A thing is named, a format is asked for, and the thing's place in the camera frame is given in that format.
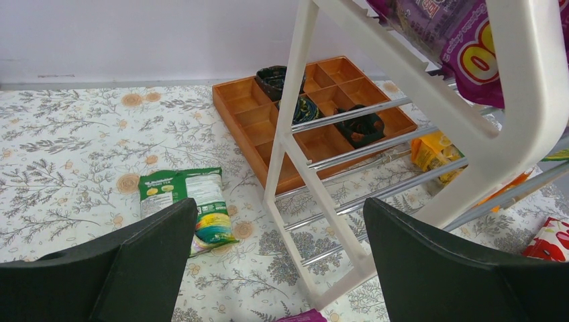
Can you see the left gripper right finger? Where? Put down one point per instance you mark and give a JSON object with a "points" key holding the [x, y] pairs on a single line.
{"points": [[428, 274]]}

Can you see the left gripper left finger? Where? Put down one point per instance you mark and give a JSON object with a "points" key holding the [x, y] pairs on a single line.
{"points": [[131, 274]]}

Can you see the purple candy bag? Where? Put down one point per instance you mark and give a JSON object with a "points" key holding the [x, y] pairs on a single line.
{"points": [[465, 38]]}

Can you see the green candy bag on table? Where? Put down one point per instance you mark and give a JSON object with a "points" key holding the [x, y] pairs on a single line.
{"points": [[164, 188]]}

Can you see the orange mango candy bag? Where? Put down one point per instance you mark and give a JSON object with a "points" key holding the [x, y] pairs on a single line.
{"points": [[309, 316]]}

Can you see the orange bag under shelf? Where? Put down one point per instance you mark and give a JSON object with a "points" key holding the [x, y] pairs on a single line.
{"points": [[433, 151]]}

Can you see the white metal shelf rack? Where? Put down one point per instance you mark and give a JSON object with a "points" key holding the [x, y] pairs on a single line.
{"points": [[534, 79]]}

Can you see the green yellow bag on shelf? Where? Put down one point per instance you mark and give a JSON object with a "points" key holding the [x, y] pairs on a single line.
{"points": [[559, 156]]}

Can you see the red white floral bag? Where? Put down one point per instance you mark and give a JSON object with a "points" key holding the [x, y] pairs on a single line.
{"points": [[550, 243]]}

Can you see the rolled dark orange sock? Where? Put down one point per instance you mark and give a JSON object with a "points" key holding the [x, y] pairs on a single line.
{"points": [[363, 130]]}

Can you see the orange wooden divider tray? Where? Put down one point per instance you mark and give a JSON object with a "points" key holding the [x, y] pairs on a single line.
{"points": [[249, 108]]}

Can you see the rolled green yellow sock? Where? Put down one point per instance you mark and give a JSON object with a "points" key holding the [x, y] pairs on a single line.
{"points": [[305, 110]]}

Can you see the rolled dark sock back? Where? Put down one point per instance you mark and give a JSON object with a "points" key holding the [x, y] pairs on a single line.
{"points": [[271, 81]]}

